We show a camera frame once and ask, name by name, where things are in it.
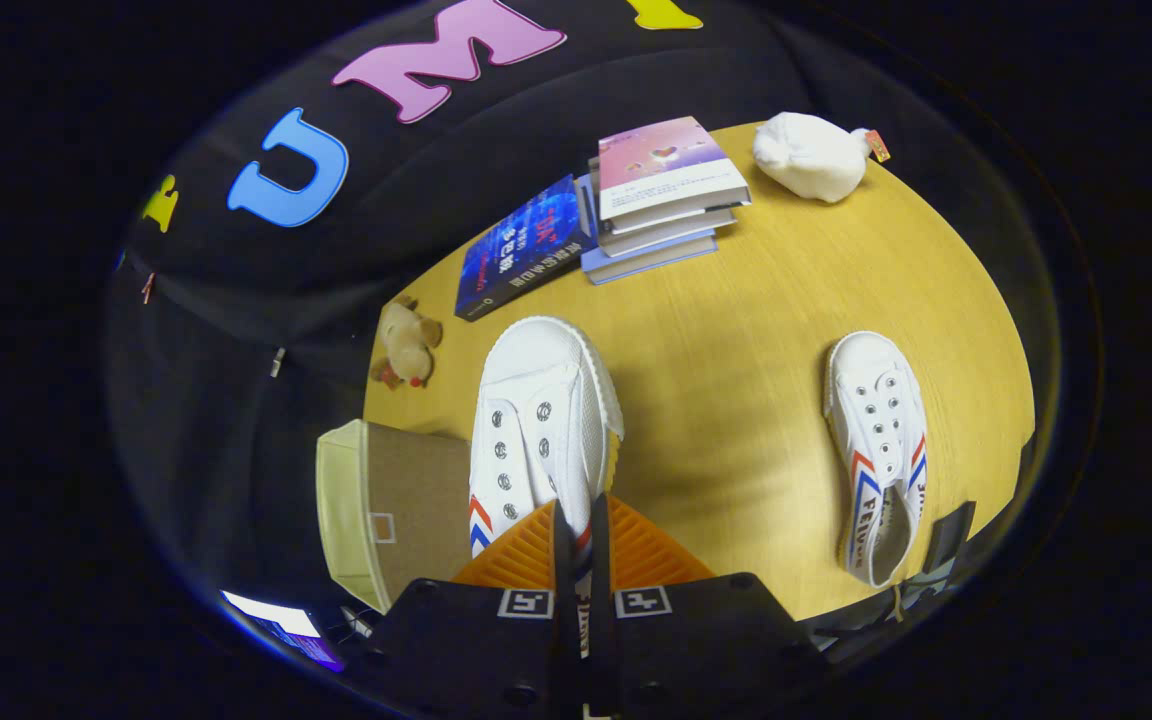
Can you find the white canvas shoe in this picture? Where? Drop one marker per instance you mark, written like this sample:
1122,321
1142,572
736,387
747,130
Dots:
546,400
871,420

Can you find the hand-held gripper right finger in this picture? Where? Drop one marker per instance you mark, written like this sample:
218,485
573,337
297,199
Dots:
706,650

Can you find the white plush toy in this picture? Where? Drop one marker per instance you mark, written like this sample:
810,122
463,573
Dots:
806,155

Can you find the lit screen device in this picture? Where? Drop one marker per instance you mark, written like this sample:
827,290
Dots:
276,615

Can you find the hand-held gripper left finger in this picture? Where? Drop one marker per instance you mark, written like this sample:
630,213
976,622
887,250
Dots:
481,650

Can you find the silver cloth clip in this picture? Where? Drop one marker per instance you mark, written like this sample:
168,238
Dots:
277,362

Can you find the dark blue book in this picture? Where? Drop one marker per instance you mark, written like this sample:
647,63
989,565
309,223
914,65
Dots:
526,245

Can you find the pink cover book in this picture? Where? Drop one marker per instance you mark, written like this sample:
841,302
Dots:
661,160

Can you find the grey cover book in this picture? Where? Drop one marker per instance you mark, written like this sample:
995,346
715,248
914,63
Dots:
676,232

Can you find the pink cloth clip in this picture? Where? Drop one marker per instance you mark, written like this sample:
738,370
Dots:
148,288

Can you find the black backdrop cloth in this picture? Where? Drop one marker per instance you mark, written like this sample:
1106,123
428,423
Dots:
416,170

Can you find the tan plush dog toy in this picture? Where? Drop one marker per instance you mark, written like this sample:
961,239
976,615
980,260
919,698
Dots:
406,340

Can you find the beige fabric storage box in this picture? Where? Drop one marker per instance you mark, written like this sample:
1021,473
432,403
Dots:
406,500

